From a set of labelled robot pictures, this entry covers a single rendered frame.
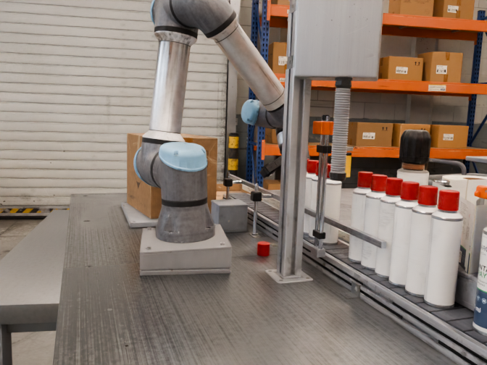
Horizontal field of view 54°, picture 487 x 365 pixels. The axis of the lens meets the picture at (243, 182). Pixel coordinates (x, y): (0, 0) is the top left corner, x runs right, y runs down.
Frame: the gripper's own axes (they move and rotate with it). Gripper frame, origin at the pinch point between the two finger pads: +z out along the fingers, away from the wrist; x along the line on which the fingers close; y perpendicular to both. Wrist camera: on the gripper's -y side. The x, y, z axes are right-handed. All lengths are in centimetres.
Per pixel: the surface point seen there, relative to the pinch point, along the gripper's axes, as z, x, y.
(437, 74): -214, 219, 300
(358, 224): 15.2, -33.1, -1.6
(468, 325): 39, -58, -2
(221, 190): -37, 84, 4
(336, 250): 17.8, -20.1, -0.8
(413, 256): 26, -50, -2
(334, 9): -23, -57, -12
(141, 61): -272, 313, 4
